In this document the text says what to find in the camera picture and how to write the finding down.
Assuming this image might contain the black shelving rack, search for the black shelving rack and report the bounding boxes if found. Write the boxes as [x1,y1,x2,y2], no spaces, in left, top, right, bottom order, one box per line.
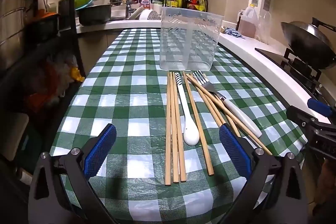
[0,0,87,188]

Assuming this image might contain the white perforated drain basket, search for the white perforated drain basket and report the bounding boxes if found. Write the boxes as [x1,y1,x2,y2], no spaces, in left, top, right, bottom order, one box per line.
[139,9,161,21]

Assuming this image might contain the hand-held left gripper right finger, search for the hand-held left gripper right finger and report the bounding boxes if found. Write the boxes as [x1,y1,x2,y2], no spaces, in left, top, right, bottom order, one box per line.
[219,123,306,224]

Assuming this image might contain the black canister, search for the black canister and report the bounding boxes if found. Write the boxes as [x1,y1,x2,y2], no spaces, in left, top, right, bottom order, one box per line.
[58,0,70,30]

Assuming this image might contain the blue dishcloth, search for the blue dishcloth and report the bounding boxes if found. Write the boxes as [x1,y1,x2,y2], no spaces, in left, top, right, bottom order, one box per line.
[222,27,243,38]

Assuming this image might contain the cooking oil jug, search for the cooking oil jug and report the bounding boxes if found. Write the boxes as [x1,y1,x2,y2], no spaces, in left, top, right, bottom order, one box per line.
[238,4,259,39]

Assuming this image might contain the wooden chopstick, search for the wooden chopstick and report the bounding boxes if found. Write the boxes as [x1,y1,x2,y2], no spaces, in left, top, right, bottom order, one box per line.
[197,85,227,128]
[170,72,179,184]
[189,76,242,137]
[186,74,273,156]
[172,72,186,182]
[165,71,172,186]
[182,72,214,176]

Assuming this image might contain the black bowl orange contents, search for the black bowl orange contents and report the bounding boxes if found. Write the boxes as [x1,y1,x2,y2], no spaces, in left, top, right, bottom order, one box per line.
[34,11,59,38]

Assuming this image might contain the green plastic colander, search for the green plastic colander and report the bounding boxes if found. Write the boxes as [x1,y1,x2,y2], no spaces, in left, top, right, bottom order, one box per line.
[75,0,95,10]

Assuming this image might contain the black cooking pot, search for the black cooking pot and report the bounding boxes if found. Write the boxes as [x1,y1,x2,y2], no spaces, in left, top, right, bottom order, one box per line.
[78,5,112,26]

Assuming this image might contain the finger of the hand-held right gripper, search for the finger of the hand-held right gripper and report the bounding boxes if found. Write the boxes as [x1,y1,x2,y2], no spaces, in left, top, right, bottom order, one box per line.
[286,105,317,126]
[307,97,333,117]

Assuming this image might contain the white-handled metal fork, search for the white-handled metal fork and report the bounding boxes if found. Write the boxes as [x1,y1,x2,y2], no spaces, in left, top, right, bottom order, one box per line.
[193,70,263,138]

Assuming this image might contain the plastic bags on rack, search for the plastic bags on rack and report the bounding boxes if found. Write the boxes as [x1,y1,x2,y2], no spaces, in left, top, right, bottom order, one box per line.
[26,56,85,114]

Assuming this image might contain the white spoon striped handle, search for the white spoon striped handle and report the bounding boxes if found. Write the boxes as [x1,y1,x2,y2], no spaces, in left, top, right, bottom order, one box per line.
[175,72,200,146]

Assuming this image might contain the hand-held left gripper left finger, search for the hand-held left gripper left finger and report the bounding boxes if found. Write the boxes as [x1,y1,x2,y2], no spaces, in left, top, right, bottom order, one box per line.
[28,124,117,224]

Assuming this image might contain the large steel pot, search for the large steel pot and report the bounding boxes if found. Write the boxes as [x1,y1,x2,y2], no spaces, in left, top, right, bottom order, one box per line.
[0,0,29,69]

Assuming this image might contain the clear plastic utensil container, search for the clear plastic utensil container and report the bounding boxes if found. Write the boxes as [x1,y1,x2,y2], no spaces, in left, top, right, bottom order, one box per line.
[159,6,223,72]

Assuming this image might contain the white plate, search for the white plate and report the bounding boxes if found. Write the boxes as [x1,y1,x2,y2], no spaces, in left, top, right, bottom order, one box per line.
[130,7,143,21]

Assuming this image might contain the black gas stove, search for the black gas stove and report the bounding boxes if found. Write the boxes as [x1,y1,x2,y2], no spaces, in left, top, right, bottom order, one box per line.
[255,48,336,114]

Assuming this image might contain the green white checkered tablecloth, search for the green white checkered tablecloth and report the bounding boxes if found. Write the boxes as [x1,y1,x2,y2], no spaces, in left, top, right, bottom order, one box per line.
[50,28,307,224]

